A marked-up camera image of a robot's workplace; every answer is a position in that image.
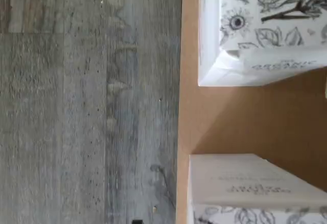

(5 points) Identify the white box pink strip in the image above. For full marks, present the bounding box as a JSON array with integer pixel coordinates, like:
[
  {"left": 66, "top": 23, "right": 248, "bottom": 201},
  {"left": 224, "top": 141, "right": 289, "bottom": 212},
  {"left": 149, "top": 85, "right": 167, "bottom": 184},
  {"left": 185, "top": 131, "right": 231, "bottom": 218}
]
[{"left": 198, "top": 0, "right": 327, "bottom": 87}]

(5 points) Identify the white box green strip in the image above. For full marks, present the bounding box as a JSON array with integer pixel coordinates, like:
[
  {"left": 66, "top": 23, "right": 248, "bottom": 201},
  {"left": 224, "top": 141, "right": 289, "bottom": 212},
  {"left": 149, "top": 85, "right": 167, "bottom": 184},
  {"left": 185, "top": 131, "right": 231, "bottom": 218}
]
[{"left": 188, "top": 154, "right": 327, "bottom": 224}]

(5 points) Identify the wooden shelf board with boxes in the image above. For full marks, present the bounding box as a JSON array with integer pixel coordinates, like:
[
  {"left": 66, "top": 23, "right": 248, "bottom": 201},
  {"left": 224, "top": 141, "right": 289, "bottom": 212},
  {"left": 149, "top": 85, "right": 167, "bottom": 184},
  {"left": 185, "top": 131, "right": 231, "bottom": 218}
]
[{"left": 176, "top": 0, "right": 327, "bottom": 224}]

